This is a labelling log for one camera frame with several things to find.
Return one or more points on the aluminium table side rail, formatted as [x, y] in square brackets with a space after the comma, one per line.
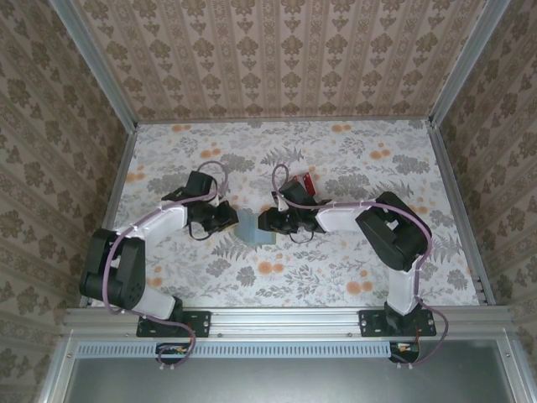
[442, 157]
[109, 218]

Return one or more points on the grey metal sheet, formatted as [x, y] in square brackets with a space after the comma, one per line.
[285, 382]

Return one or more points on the aluminium frame post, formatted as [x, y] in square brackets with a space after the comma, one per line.
[94, 63]
[465, 63]

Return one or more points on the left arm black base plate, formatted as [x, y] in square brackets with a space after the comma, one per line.
[201, 323]

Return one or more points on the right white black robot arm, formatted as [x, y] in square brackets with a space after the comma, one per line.
[340, 216]

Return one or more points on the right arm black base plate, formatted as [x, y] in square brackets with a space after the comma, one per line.
[369, 323]

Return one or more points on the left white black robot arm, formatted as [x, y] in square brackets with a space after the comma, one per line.
[161, 220]

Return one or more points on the floral table sheet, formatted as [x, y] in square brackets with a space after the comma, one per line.
[293, 289]

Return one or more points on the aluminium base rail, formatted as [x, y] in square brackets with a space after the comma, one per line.
[285, 321]

